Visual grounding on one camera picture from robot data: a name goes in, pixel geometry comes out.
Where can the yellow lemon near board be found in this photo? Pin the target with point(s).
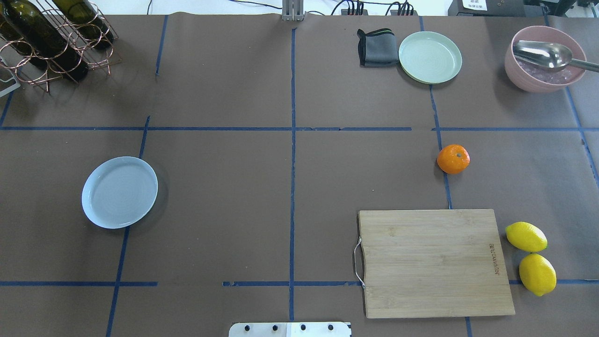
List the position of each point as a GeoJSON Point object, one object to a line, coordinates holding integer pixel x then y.
{"type": "Point", "coordinates": [526, 236]}

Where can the aluminium frame post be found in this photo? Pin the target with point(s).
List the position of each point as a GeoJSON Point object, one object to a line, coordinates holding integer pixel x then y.
{"type": "Point", "coordinates": [293, 10]}

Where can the light green plate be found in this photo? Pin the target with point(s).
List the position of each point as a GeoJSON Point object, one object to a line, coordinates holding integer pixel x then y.
{"type": "Point", "coordinates": [429, 57]}

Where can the dark wine bottle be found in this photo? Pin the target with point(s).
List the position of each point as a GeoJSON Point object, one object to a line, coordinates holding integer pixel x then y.
{"type": "Point", "coordinates": [40, 33]}
{"type": "Point", "coordinates": [87, 21]}

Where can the light blue plate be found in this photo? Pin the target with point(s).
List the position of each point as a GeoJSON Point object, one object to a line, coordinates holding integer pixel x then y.
{"type": "Point", "coordinates": [119, 192]}

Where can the pink bowl with ice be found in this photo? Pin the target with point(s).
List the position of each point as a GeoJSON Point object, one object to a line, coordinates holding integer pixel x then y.
{"type": "Point", "coordinates": [536, 79]}

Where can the metal scoop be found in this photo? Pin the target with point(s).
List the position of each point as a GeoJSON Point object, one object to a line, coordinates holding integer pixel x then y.
{"type": "Point", "coordinates": [553, 56]}

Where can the copper wire bottle rack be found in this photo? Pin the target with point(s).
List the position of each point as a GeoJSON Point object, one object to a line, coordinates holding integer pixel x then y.
{"type": "Point", "coordinates": [20, 60]}

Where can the orange fruit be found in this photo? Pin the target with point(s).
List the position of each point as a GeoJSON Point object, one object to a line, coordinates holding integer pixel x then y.
{"type": "Point", "coordinates": [453, 159]}

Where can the wooden cutting board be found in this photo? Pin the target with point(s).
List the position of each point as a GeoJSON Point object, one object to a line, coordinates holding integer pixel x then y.
{"type": "Point", "coordinates": [433, 263]}

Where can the yellow lemon outer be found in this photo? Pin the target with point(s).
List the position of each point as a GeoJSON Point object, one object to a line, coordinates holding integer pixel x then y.
{"type": "Point", "coordinates": [537, 274]}

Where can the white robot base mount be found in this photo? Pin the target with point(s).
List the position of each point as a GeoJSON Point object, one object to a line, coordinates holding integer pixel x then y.
{"type": "Point", "coordinates": [290, 329]}

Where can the grey folded cloth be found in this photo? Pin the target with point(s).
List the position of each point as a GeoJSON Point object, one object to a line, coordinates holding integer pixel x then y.
{"type": "Point", "coordinates": [378, 48]}

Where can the black power strip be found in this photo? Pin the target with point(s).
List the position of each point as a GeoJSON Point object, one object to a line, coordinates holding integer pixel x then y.
{"type": "Point", "coordinates": [354, 8]}
{"type": "Point", "coordinates": [400, 9]}

